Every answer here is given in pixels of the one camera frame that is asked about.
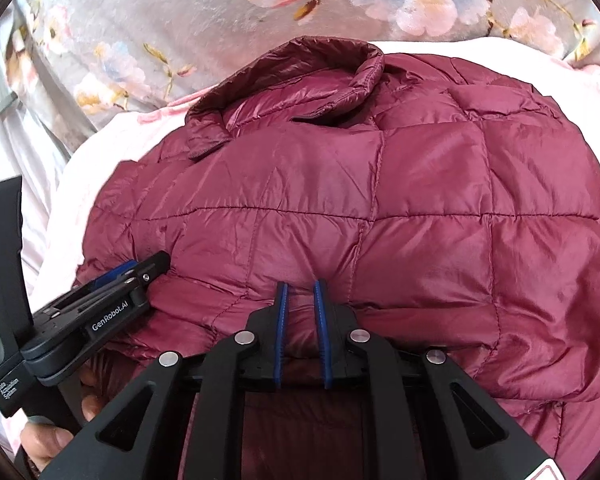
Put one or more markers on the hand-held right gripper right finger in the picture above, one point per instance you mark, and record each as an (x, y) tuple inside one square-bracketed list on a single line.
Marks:
[(322, 330)]

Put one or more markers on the person's left hand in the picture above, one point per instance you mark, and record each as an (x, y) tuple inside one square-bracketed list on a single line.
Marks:
[(45, 442)]

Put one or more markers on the pink printed blanket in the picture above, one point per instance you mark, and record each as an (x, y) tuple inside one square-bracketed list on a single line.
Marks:
[(105, 145)]

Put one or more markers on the plain lilac cloth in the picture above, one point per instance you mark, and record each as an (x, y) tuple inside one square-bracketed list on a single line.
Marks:
[(25, 125)]

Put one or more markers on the maroon quilted puffer jacket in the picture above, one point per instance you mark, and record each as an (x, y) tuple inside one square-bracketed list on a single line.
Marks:
[(380, 200)]

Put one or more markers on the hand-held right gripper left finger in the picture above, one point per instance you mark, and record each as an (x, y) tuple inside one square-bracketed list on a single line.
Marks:
[(281, 330)]

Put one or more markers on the grey floral cloth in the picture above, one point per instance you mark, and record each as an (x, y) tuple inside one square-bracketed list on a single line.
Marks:
[(205, 25)]

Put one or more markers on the grey metal bar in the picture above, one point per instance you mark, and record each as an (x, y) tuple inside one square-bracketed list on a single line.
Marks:
[(0, 112)]

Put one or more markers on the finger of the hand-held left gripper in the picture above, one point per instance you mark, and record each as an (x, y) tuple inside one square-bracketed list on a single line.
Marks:
[(150, 266), (120, 271)]

